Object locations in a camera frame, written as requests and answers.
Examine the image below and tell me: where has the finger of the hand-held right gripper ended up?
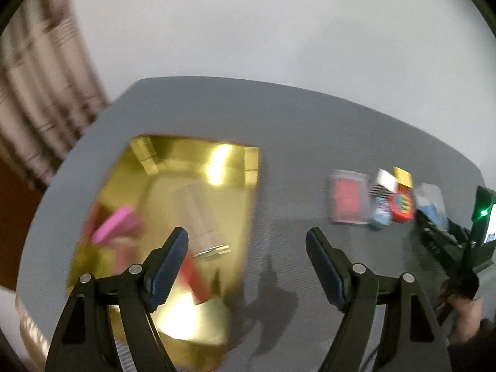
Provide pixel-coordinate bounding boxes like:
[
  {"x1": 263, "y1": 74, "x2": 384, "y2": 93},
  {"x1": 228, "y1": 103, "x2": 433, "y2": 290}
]
[
  {"x1": 416, "y1": 211, "x2": 466, "y2": 245},
  {"x1": 422, "y1": 228, "x2": 471, "y2": 270}
]

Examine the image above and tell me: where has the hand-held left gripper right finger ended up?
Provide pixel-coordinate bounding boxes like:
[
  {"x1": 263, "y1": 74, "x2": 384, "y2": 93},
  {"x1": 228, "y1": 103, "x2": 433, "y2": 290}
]
[{"x1": 305, "y1": 227, "x2": 452, "y2": 372}]

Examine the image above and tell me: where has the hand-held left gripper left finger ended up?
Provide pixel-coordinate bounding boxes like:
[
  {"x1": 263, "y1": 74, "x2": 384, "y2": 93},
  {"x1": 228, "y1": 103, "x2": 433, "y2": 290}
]
[{"x1": 46, "y1": 227, "x2": 190, "y2": 372}]

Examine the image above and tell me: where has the clear box with blue card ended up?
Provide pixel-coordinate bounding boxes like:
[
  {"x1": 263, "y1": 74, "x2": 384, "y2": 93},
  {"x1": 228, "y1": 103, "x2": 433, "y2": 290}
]
[{"x1": 414, "y1": 183, "x2": 450, "y2": 229}]

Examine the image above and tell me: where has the red block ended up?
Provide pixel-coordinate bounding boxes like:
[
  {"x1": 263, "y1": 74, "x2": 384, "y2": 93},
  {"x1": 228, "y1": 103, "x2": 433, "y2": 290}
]
[{"x1": 180, "y1": 256, "x2": 212, "y2": 305}]

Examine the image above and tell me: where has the round red tin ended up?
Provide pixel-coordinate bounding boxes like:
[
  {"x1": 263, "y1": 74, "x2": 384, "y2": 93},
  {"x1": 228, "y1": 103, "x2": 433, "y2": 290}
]
[{"x1": 391, "y1": 186, "x2": 416, "y2": 223}]

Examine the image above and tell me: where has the round blue tin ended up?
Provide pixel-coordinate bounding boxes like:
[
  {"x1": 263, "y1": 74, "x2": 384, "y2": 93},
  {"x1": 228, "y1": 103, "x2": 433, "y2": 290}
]
[{"x1": 369, "y1": 196, "x2": 392, "y2": 229}]

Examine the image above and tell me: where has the yellow cube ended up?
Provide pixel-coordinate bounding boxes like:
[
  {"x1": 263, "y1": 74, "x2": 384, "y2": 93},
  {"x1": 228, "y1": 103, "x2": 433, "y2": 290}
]
[{"x1": 392, "y1": 166, "x2": 414, "y2": 188}]

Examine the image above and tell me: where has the pink block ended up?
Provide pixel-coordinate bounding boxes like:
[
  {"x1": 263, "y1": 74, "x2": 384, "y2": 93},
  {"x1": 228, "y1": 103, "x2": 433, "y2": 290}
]
[{"x1": 91, "y1": 206, "x2": 144, "y2": 245}]

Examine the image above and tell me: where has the white zebra striped cube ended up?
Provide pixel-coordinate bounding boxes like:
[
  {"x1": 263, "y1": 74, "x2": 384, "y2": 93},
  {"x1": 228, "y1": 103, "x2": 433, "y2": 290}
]
[{"x1": 368, "y1": 168, "x2": 400, "y2": 198}]

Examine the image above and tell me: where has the red tin box gold interior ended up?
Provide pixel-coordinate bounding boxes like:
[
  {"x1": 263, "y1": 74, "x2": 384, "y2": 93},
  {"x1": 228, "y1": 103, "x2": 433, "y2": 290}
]
[{"x1": 66, "y1": 135, "x2": 260, "y2": 370}]

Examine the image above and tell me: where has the clear case with red card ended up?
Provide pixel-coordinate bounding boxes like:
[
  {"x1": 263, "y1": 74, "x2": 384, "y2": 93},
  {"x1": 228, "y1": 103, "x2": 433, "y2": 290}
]
[{"x1": 329, "y1": 170, "x2": 370, "y2": 225}]

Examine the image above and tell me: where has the person's right hand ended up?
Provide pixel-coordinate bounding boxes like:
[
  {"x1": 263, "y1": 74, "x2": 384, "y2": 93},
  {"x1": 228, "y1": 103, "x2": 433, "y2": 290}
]
[{"x1": 449, "y1": 294, "x2": 485, "y2": 345}]

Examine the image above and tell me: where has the beige satin cloth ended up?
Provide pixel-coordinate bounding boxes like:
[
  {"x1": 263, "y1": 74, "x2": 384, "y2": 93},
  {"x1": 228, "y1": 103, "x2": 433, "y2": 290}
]
[{"x1": 15, "y1": 294, "x2": 53, "y2": 367}]

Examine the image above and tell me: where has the brown wooden door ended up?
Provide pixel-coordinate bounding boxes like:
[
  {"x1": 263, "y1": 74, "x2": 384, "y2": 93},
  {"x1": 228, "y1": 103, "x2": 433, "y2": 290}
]
[{"x1": 0, "y1": 155, "x2": 47, "y2": 218}]

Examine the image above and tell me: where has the beige patterned curtain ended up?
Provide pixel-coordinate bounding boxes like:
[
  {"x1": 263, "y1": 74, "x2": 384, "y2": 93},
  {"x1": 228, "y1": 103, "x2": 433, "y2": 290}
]
[{"x1": 0, "y1": 0, "x2": 111, "y2": 194}]

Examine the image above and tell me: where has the black cable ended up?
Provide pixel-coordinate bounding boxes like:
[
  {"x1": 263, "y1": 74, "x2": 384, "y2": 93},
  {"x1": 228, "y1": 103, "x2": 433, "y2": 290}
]
[{"x1": 363, "y1": 342, "x2": 384, "y2": 372}]

